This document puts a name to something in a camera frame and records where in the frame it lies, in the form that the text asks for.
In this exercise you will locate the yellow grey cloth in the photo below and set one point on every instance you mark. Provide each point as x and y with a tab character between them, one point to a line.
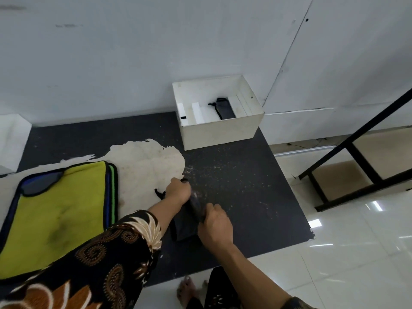
185	222
225	109

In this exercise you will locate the white box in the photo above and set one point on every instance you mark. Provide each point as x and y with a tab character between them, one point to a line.
222	133

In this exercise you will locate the person's right forearm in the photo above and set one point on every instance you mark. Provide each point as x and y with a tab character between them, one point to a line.
254	279

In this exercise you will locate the person's left forearm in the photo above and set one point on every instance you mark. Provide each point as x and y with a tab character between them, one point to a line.
164	215

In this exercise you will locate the person's patterned sleeve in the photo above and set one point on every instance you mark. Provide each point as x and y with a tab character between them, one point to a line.
299	304
87	267

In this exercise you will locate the person's right hand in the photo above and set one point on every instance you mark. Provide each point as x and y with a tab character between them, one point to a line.
215	226

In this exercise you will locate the person's left hand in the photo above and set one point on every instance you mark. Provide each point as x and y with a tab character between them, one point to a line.
178	191

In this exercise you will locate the person's patterned left sleeve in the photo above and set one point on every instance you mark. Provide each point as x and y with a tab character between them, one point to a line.
87	267

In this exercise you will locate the person's left foot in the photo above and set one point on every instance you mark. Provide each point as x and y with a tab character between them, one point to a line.
186	291

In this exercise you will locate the metal floor rail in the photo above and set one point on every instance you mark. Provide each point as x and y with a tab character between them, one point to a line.
305	151

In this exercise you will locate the white flat box lid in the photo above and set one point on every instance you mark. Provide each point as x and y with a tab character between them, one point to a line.
13	141

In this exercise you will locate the person's dark trousers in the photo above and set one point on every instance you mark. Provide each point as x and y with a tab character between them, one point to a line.
222	289

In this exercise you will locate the person's patterned right sleeve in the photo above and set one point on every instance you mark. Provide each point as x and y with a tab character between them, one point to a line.
299	304

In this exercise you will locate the black stool frame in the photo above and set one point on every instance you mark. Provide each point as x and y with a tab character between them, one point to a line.
363	164

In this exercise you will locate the stack of microfibre cloths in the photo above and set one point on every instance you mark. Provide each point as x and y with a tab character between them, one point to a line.
58	215

